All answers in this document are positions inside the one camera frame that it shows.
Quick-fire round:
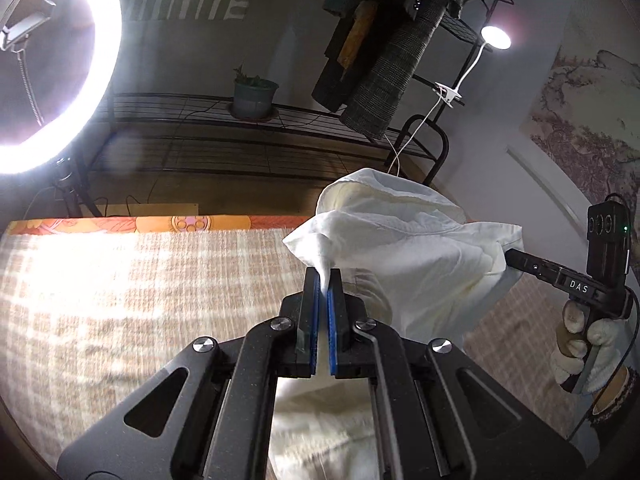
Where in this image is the grey plaid hanging coat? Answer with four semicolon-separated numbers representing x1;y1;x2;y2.
340;0;453;142

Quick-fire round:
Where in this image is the black light stand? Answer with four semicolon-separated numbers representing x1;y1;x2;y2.
54;157;103;218

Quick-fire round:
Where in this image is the person's right forearm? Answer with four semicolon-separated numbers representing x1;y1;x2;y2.
589;364;640;428

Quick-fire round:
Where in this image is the landscape wall poster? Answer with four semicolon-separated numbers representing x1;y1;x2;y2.
519;10;640;207

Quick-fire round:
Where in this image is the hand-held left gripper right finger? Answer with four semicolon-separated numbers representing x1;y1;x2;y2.
326;268;587;480

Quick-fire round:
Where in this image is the black metal rack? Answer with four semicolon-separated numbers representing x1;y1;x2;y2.
86;0;519;190

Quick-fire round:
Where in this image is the white small garment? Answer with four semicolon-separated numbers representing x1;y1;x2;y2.
267;167;526;480

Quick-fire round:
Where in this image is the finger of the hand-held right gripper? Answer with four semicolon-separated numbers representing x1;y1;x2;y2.
504;248;562;287

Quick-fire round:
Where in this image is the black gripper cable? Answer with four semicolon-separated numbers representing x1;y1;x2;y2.
567;294;640;442

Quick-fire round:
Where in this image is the potted plant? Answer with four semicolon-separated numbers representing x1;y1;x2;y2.
229;64;281;122

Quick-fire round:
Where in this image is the phone holder on ring light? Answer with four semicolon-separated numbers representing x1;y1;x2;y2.
0;2;57;128

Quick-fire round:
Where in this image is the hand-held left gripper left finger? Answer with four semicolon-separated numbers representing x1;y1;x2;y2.
56;267;321;480

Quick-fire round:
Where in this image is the white ring light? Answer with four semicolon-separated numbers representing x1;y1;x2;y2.
0;0;124;177

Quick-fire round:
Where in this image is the white clip lamp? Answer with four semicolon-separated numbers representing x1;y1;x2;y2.
385;25;513;179

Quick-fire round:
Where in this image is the beige plaid blanket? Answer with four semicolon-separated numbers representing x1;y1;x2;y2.
0;227;598;480

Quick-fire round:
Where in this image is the black hanging garment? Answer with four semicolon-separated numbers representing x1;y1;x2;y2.
311;15;364;112

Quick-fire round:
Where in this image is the mustard hanging garment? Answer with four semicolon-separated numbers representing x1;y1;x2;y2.
337;2;379;69

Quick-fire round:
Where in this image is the orange patterned bed sheet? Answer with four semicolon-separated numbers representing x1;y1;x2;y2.
4;214;321;237

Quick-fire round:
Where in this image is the wooden board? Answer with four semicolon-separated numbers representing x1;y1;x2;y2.
94;203;201;218

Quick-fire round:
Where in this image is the person's right hand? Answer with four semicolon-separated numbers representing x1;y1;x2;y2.
550;299;636;395

